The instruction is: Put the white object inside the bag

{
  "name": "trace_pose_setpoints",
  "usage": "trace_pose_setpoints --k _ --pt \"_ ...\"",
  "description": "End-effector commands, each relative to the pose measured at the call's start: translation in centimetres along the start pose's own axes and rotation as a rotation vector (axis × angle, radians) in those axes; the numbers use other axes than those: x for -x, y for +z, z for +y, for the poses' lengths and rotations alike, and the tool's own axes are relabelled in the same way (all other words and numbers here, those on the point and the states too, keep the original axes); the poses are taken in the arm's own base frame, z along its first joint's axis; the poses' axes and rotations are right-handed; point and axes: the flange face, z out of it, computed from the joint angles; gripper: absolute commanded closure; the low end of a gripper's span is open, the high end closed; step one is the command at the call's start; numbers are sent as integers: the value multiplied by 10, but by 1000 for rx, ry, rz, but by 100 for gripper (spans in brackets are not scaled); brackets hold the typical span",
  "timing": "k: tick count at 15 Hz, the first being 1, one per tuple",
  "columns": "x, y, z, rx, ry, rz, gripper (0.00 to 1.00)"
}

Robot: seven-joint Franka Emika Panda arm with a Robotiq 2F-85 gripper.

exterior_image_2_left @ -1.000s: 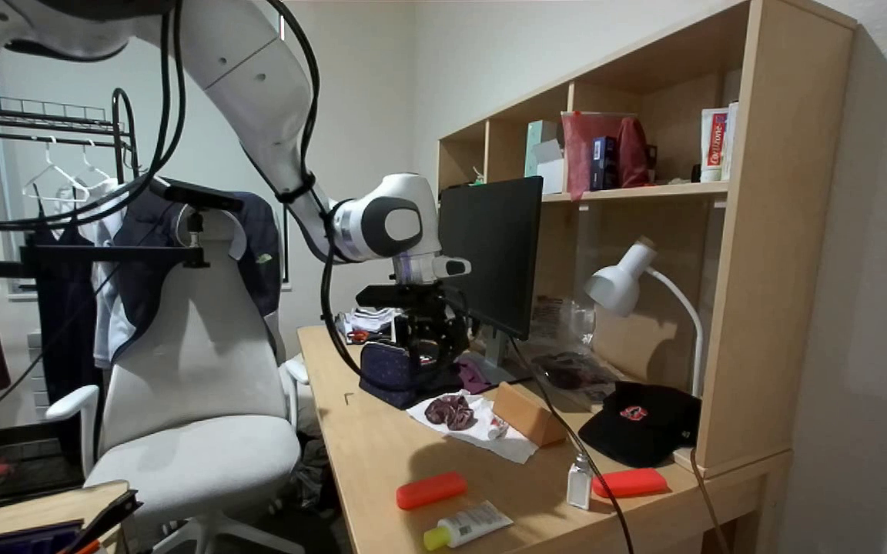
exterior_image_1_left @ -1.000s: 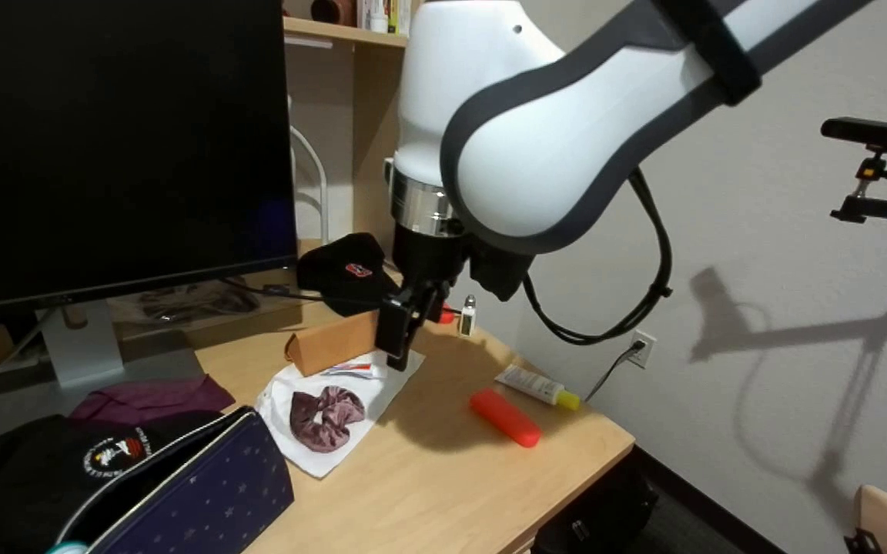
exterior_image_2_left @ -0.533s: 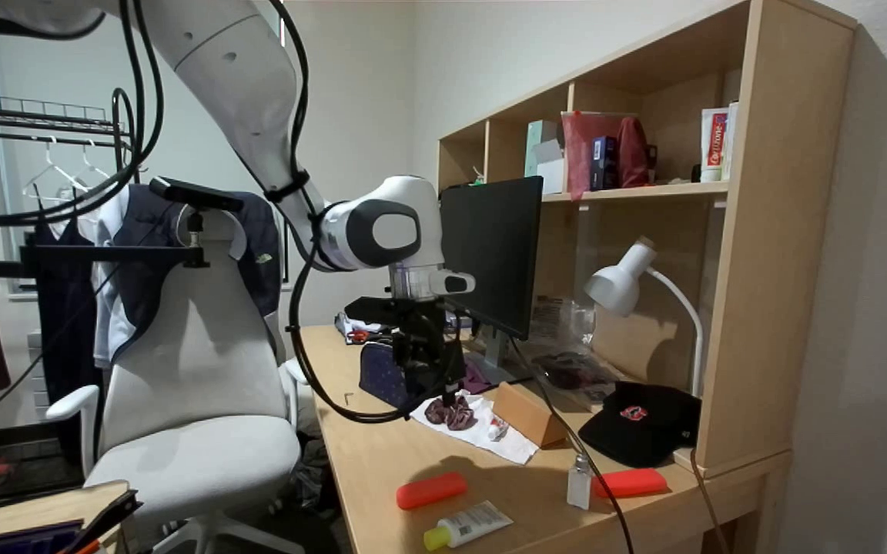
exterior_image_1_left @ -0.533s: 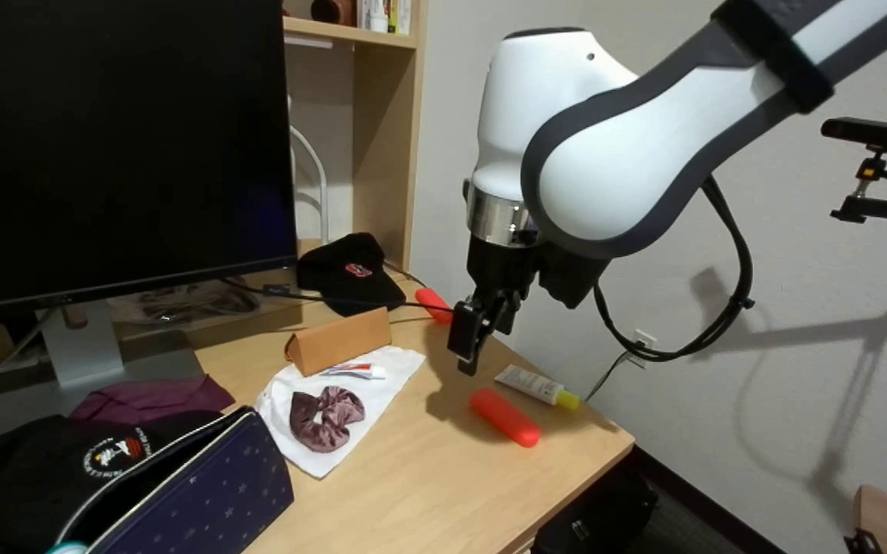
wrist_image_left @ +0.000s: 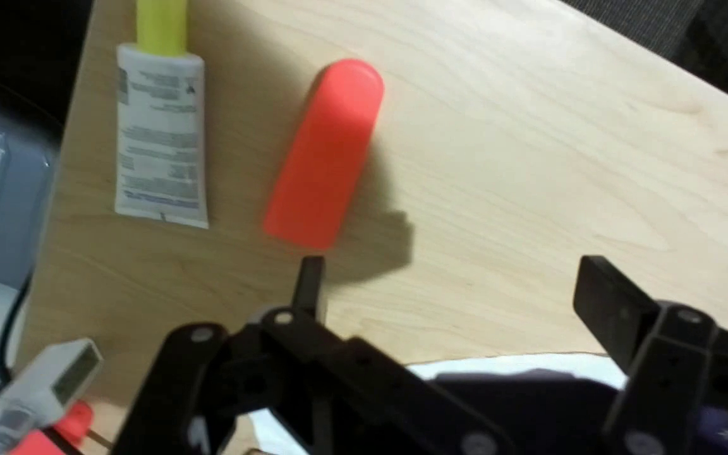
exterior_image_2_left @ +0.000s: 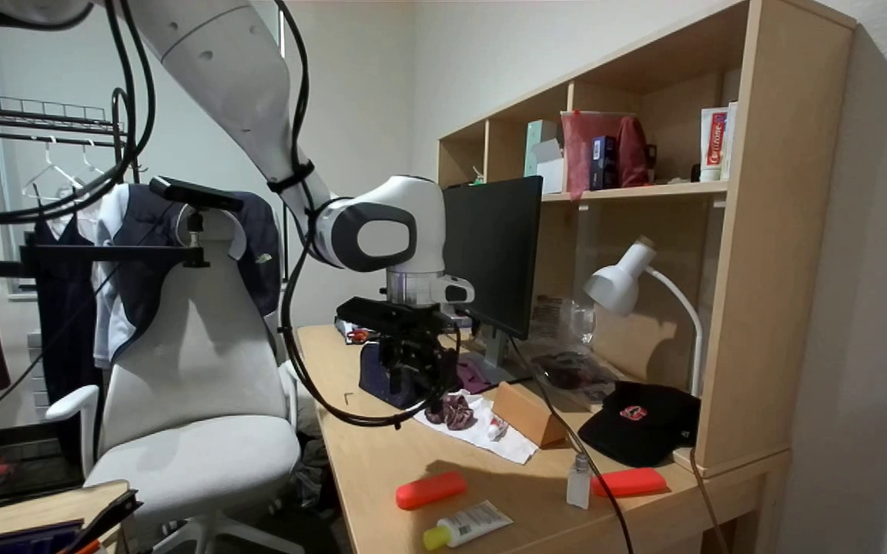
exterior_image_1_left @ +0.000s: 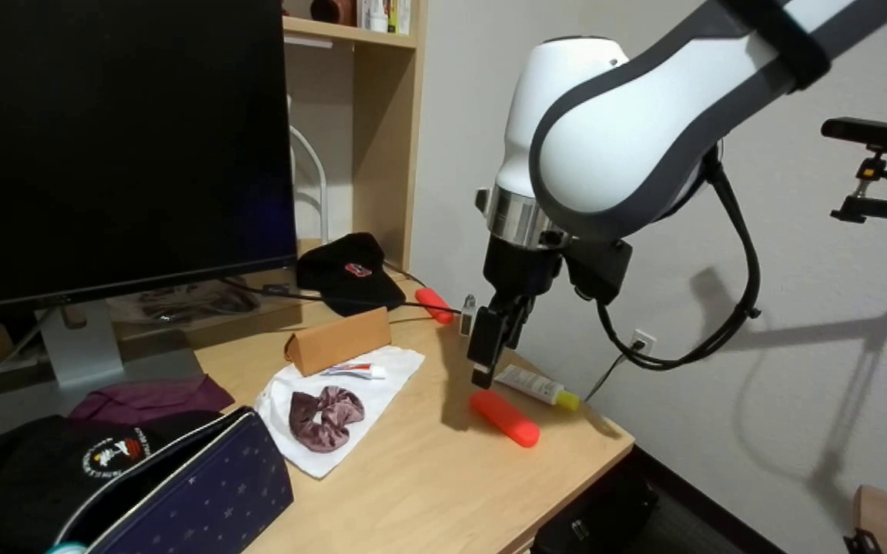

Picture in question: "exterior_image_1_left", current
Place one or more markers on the white patterned plate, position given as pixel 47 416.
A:
pixel 383 375

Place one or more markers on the small white bottle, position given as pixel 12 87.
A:
pixel 465 306

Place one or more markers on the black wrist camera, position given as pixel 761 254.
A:
pixel 598 269

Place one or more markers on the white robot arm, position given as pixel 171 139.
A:
pixel 609 133

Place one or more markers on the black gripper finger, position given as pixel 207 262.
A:
pixel 485 354
pixel 522 320

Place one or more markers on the white wall outlet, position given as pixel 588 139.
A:
pixel 649 339

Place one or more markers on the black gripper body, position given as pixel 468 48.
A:
pixel 522 269

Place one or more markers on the black cap white crest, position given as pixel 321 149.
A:
pixel 12 481

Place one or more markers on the navy dotted pouch bag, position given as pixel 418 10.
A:
pixel 217 493

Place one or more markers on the black cap red logo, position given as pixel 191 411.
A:
pixel 347 282

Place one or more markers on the wooden shelf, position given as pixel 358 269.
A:
pixel 386 133

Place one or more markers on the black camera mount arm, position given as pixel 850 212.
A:
pixel 876 207

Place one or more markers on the brown wedge case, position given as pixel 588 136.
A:
pixel 336 339

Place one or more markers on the black camera bar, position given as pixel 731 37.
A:
pixel 876 133

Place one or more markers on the dark brown shelf item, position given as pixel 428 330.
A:
pixel 335 7

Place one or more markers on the white tube yellow cap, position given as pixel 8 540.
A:
pixel 541 389

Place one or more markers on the purple cloth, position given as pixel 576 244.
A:
pixel 154 399

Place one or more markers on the yellow green shelf item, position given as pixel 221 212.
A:
pixel 399 14

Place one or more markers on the maroon scrunchie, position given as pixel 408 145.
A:
pixel 325 416

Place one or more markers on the black monitor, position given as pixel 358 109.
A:
pixel 105 133

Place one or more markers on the white peanut-shaped object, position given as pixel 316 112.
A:
pixel 69 550

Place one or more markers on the black stand base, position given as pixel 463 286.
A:
pixel 860 540

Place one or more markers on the red oblong object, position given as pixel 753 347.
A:
pixel 506 421

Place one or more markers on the white shelf item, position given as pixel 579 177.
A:
pixel 370 14

